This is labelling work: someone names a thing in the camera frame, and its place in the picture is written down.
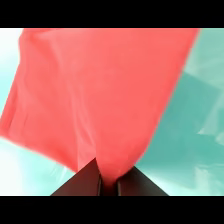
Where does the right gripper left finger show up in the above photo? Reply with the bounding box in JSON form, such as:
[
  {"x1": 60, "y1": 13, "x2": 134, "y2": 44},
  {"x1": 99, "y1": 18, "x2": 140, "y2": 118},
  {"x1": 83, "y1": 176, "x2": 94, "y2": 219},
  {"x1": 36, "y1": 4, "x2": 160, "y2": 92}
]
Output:
[{"x1": 50, "y1": 157, "x2": 102, "y2": 197}]

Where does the red T-shirt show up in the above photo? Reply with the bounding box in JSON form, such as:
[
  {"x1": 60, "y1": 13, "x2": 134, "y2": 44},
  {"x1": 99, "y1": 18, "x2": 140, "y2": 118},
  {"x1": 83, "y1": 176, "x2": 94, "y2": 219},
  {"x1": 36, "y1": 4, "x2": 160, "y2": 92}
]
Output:
[{"x1": 0, "y1": 28, "x2": 201, "y2": 188}]

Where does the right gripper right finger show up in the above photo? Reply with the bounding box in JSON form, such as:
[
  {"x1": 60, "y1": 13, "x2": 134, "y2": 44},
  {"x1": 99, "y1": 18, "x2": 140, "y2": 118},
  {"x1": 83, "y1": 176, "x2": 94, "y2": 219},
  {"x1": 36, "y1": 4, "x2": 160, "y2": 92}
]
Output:
[{"x1": 116, "y1": 165, "x2": 170, "y2": 197}]

